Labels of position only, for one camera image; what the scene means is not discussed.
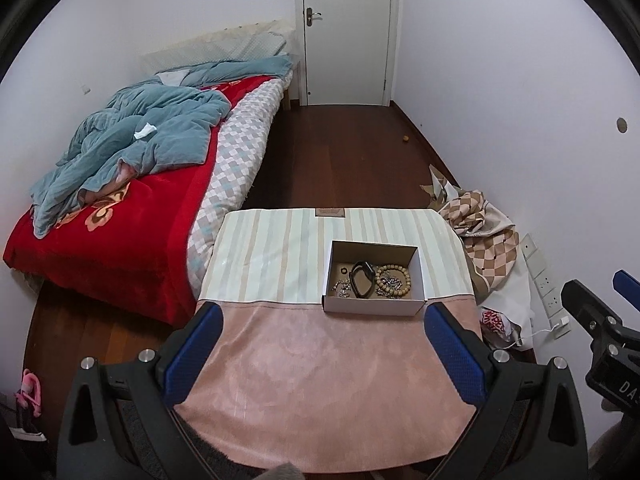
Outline red print plastic bag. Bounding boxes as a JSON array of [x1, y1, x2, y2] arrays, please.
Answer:
[[480, 307, 523, 346]]

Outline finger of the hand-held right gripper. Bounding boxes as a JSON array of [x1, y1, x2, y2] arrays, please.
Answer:
[[560, 279, 623, 343], [612, 269, 640, 311]]

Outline thick silver chain bracelet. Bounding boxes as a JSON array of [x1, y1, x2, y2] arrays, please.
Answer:
[[382, 271, 403, 301]]

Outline bed with red blanket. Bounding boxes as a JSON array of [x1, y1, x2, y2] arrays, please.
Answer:
[[2, 74, 286, 326]]

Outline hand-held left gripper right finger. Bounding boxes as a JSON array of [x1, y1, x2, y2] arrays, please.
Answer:
[[424, 302, 590, 480]]

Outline pink slippers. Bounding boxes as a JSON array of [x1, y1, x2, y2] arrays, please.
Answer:
[[15, 369, 43, 418]]

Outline pale pillow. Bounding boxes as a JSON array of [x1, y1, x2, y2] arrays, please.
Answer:
[[140, 20, 296, 73]]

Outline cardboard box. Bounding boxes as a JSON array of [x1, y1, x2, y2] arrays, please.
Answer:
[[321, 240, 426, 317]]

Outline black bangle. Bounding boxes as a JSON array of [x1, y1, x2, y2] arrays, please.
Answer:
[[349, 261, 375, 300]]

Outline person's right forearm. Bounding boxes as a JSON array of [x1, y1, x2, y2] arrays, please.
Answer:
[[587, 422, 640, 480]]

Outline white charger cable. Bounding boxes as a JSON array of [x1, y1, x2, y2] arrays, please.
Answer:
[[500, 325, 556, 351]]

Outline brown checkered cloth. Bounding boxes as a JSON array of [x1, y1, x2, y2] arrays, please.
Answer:
[[420, 165, 518, 293]]

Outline white door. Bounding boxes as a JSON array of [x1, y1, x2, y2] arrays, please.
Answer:
[[294, 0, 401, 107]]

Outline pink and striped tablecloth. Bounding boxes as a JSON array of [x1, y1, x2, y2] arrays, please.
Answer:
[[175, 206, 488, 473]]

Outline checkered bed sheet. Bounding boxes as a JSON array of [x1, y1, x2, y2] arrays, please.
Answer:
[[186, 67, 296, 301]]

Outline wooden bead bracelet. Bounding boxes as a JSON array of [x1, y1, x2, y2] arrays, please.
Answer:
[[374, 265, 412, 298]]

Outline blue quilt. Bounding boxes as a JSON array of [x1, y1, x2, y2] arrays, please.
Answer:
[[29, 56, 293, 238]]

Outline white power strip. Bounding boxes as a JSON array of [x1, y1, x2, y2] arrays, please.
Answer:
[[520, 232, 572, 337]]

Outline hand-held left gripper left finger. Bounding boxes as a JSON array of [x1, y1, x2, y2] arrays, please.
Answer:
[[57, 302, 225, 480]]

